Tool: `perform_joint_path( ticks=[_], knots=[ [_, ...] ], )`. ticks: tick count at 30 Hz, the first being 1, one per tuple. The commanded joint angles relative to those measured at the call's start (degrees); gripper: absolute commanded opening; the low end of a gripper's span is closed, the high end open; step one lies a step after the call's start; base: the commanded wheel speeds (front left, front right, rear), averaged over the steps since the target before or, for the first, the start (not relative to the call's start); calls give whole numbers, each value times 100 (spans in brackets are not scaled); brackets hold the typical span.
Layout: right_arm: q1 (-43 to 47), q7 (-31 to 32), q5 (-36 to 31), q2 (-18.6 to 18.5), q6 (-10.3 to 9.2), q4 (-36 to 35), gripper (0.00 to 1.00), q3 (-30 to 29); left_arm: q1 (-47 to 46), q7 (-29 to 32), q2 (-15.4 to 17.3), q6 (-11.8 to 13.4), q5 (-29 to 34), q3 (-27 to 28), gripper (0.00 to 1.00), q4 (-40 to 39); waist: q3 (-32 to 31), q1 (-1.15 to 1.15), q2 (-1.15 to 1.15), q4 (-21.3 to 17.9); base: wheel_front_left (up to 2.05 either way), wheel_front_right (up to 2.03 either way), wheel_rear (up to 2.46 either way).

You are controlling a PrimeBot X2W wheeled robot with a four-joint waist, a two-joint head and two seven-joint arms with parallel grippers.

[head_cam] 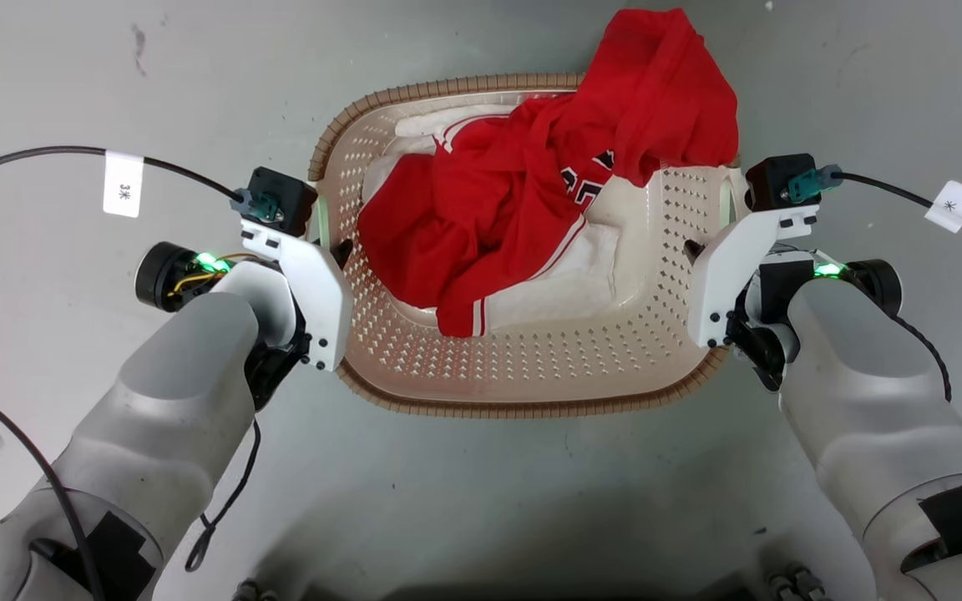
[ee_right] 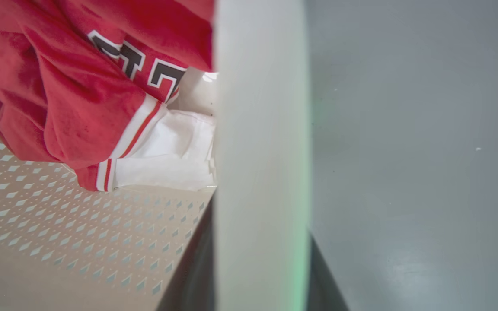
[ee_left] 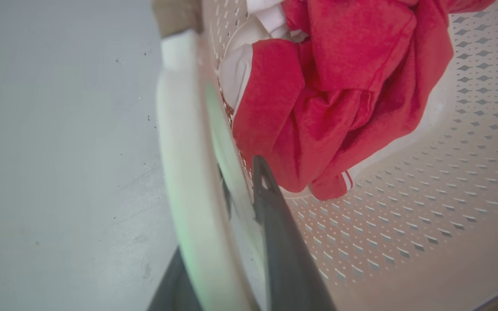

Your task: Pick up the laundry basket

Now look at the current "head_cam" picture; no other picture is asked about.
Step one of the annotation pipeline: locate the white cloth garment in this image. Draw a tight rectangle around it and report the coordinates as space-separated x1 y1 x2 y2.
361 104 625 331

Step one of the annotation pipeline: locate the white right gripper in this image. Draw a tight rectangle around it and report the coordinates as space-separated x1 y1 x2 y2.
683 182 821 350

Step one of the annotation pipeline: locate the beige perforated plastic laundry basket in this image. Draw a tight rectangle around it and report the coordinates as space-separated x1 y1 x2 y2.
306 72 754 419

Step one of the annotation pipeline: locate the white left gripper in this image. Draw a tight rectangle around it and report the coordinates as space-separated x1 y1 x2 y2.
239 197 355 373

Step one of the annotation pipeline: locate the white cable tag with star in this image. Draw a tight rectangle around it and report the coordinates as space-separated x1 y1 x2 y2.
923 179 962 234

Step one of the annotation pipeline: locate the white cable tag printed 3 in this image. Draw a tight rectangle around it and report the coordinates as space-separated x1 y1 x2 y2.
102 151 146 219

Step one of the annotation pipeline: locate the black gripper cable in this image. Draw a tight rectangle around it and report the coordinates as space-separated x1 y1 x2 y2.
832 170 962 258
0 145 246 601

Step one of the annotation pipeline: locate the red sports jersey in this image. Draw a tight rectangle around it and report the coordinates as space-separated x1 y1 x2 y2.
357 8 740 338

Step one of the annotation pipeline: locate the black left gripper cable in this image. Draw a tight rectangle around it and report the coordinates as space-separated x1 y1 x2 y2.
0 145 246 601

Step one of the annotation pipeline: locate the black coiled cable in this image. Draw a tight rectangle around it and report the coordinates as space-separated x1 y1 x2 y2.
893 312 954 404

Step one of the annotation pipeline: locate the thin black looped cable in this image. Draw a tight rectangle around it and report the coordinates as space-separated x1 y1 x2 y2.
184 416 263 574

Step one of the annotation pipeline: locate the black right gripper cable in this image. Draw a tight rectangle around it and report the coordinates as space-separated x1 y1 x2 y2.
832 170 962 258

